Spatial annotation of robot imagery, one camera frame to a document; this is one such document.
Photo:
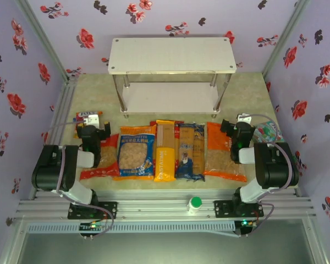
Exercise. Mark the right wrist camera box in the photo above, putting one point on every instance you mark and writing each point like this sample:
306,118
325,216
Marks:
244,118

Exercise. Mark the circuit board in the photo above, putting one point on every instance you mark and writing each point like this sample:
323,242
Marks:
93,226
248,223

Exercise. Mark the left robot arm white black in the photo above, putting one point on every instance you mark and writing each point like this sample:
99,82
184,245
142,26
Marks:
49,170

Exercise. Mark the aluminium lower frame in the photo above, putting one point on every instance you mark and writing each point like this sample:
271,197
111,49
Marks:
316,242

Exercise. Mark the red candy bag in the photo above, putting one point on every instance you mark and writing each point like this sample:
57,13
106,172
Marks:
81,115

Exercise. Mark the left circuit board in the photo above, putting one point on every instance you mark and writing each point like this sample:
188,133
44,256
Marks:
93,226

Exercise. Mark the teal candy bag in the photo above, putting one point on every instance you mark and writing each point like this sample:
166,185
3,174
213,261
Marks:
265,133

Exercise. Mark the right circuit board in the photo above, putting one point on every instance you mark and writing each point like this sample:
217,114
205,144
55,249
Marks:
248,223

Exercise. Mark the aluminium upright profile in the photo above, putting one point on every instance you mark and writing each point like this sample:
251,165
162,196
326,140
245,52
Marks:
283,41
46,41

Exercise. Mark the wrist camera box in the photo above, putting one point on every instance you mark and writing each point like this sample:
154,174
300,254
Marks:
244,118
92,120

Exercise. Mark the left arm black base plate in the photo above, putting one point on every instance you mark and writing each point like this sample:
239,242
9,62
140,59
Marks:
104,210

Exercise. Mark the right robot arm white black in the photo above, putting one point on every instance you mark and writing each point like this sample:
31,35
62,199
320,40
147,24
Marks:
275,165

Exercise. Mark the left aluminium upright profile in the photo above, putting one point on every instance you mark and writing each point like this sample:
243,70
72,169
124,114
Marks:
46,41

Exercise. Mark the orange fusilli bag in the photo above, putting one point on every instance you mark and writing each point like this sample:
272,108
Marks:
217,156

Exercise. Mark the blue spaghetti pack wide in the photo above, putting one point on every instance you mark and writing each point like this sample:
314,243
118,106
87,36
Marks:
184,154

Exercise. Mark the blue spaghetti pack narrow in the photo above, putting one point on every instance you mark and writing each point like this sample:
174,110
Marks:
199,154

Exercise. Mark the right aluminium upright profile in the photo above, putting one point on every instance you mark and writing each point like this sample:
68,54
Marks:
283,41

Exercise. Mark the left aluminium side rail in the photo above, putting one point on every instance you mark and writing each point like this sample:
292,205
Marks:
63,99

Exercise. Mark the aluminium front rail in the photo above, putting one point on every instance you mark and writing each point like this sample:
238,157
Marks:
154,209

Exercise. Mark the red macaroni bag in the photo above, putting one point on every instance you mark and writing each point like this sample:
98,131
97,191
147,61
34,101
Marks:
110,162

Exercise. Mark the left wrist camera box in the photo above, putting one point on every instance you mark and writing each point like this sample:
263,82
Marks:
92,120

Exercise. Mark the blue orange macaroni bag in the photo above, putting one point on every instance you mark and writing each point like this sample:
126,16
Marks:
134,154

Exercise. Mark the yellow spaghetti pack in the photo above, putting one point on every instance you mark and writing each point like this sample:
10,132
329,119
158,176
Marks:
165,159

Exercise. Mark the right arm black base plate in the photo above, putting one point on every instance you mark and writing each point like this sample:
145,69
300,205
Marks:
224,209

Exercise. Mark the white bottle green cap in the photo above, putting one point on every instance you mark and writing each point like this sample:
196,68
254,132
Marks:
195,204

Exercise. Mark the white two-tier shelf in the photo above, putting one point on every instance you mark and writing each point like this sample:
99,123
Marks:
170,55

